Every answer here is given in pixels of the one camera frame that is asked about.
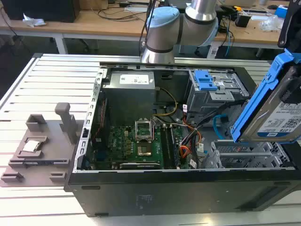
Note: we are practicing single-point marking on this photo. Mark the hard disk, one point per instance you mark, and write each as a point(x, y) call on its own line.
point(275, 117)

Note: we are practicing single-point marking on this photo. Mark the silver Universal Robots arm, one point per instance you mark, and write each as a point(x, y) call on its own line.
point(162, 35)

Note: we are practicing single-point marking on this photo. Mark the grey metal disk bay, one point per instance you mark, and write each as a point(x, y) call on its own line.
point(247, 160)

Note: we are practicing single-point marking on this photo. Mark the blue cardboard box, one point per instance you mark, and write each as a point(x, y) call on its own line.
point(281, 10)

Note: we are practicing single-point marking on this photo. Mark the clear plastic bag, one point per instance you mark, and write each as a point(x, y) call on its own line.
point(270, 23)

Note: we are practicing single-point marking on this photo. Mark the black cup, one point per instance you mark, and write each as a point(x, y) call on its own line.
point(242, 20)

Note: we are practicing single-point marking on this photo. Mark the blue plastic cage latch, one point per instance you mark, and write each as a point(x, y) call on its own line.
point(203, 81)

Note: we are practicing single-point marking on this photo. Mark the grey metal drive cage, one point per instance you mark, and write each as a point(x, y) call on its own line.
point(200, 101)

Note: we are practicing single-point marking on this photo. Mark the black RAM slots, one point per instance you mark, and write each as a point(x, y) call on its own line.
point(168, 148)

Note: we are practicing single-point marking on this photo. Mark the grey power supply unit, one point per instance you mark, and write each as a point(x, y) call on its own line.
point(127, 101)

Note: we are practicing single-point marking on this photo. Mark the wooden desk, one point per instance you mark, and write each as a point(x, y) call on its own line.
point(98, 26)

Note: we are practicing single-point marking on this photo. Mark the green motherboard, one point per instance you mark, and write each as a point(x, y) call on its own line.
point(122, 142)

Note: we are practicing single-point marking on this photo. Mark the black graphics card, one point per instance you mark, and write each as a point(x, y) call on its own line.
point(138, 165)

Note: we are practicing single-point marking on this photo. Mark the black PC case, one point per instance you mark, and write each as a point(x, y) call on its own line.
point(164, 195)

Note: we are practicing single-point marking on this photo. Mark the black box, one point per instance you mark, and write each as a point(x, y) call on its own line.
point(40, 10)

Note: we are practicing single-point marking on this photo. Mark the crumpled white paper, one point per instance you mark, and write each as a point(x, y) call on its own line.
point(34, 21)

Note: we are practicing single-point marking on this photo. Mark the grey parts rack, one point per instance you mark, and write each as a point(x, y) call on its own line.
point(54, 146)

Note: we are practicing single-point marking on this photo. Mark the dark RAM stick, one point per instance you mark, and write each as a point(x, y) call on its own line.
point(44, 162)

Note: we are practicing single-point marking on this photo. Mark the silver CPU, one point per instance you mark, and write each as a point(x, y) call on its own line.
point(31, 146)

